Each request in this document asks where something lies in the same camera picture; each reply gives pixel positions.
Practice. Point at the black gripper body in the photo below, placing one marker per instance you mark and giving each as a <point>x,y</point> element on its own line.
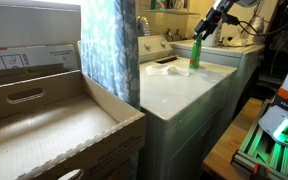
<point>215,18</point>

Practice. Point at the green spray bottle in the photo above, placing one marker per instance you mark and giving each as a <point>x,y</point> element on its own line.
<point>195,56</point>

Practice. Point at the white washing machine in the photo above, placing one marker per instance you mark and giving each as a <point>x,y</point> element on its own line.
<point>224,55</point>

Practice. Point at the metal water faucet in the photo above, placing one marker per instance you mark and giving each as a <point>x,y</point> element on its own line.
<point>169,34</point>

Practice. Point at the white dryer knob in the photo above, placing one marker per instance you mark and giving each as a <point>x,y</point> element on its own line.
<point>163,44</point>
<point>147,46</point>

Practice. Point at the white crumpled cloth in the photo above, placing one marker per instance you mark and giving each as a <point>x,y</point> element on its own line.
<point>167,70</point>

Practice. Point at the green container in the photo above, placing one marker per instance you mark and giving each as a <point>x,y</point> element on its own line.
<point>158,4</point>

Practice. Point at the blue patterned curtain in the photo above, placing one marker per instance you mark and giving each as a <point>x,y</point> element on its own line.
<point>110,50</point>

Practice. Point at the wooden platform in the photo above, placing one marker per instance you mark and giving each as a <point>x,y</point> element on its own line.
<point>227,146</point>

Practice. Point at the orange clamp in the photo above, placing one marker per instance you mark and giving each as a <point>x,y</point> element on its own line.
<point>260,171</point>

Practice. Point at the white printed cardboard box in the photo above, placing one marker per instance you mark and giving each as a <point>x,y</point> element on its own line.
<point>34,56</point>

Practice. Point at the white wall shelf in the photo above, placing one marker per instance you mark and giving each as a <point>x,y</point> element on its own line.
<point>170,11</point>

